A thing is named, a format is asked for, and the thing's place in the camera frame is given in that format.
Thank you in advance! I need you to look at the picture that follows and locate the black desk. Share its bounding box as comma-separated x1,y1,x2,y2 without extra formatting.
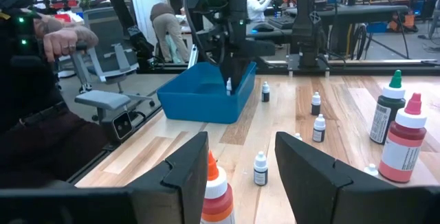
245,4,410,46

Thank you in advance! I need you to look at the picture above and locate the person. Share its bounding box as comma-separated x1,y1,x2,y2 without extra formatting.
149,2,190,63
246,0,281,24
0,0,116,189

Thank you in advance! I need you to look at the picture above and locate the small blue dropper bottle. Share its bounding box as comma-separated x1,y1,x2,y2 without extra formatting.
253,150,269,187

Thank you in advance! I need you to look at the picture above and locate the silver aluminium strut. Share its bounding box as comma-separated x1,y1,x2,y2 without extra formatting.
187,44,199,69

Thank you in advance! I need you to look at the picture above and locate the table-level camera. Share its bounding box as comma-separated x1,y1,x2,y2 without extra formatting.
110,110,135,142

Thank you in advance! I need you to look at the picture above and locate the orange-capped large colouring bottle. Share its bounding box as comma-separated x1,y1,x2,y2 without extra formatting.
200,150,237,224

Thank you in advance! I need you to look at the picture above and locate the pink-capped large colouring bottle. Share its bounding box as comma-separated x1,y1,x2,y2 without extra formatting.
378,92,428,184

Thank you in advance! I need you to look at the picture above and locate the grey office chair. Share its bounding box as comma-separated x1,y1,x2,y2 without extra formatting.
70,6,156,124

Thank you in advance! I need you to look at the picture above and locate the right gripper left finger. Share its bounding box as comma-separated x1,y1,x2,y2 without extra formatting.
0,131,210,224

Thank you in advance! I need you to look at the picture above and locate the black keyboard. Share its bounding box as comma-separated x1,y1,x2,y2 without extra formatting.
267,14,296,30

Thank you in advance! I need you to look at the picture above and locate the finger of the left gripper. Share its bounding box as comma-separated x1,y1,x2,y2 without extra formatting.
219,58,239,80
232,58,257,95

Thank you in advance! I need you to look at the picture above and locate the green-capped large colouring bottle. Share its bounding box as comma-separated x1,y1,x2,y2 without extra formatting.
369,69,407,146

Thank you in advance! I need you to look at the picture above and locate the blue plastic bin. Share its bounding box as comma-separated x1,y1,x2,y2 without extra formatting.
157,61,258,124

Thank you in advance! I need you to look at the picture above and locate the black computer mouse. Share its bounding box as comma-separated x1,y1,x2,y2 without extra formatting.
252,23,275,33

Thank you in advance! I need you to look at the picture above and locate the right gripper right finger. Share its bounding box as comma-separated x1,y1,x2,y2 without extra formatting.
274,131,440,224

